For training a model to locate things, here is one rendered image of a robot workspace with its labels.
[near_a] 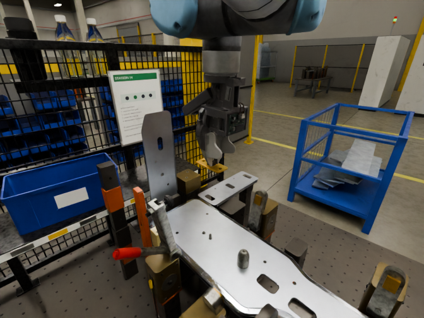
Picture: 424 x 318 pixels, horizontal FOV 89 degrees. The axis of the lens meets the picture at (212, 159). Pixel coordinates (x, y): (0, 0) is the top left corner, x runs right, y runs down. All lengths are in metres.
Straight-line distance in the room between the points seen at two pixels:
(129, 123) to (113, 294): 0.67
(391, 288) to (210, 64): 0.58
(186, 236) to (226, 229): 0.13
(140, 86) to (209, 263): 0.74
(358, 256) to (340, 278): 0.17
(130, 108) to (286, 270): 0.82
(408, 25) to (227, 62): 14.03
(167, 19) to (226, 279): 0.55
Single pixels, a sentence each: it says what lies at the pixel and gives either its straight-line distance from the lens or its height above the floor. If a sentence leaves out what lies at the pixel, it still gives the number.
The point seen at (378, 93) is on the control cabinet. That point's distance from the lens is 8.17.
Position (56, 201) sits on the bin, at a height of 1.10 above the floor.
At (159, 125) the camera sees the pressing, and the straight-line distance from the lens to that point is 0.75.
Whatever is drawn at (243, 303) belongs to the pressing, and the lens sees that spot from 0.59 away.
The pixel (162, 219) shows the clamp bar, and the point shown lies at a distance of 0.50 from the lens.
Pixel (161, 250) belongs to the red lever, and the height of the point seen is 1.08.
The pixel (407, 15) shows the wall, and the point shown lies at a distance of 14.43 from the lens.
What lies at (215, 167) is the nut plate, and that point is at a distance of 0.54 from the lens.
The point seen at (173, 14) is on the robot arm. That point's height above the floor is 1.55.
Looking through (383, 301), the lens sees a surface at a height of 1.03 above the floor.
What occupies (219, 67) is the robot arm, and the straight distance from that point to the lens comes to 0.44.
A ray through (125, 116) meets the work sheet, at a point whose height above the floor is 1.27.
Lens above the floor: 1.50
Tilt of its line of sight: 25 degrees down
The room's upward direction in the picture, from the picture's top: straight up
